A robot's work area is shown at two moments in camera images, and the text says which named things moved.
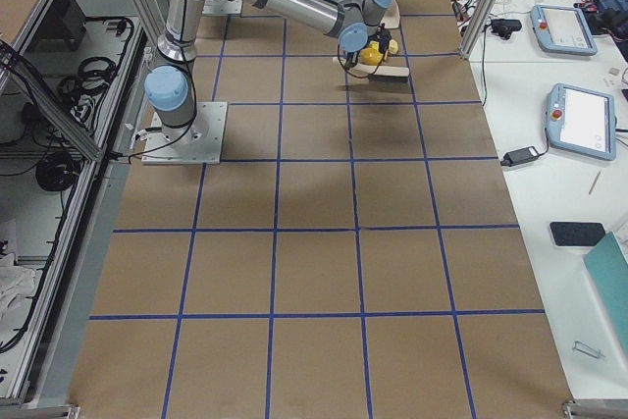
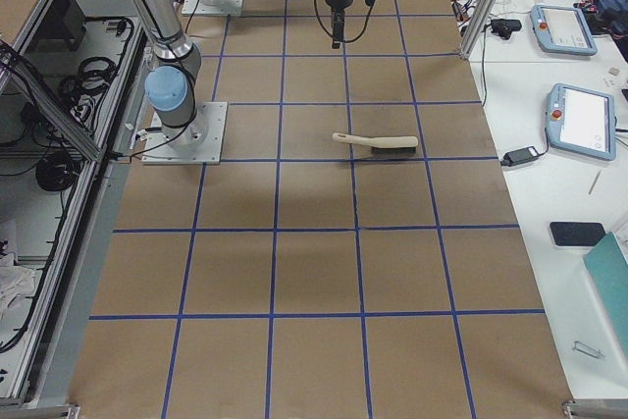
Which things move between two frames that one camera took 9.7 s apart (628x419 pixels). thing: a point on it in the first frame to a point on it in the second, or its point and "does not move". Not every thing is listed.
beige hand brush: x=378 y=74 to x=389 y=145
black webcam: x=504 y=26 does not move
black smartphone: x=576 y=234 does not move
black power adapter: x=519 y=156 does not move
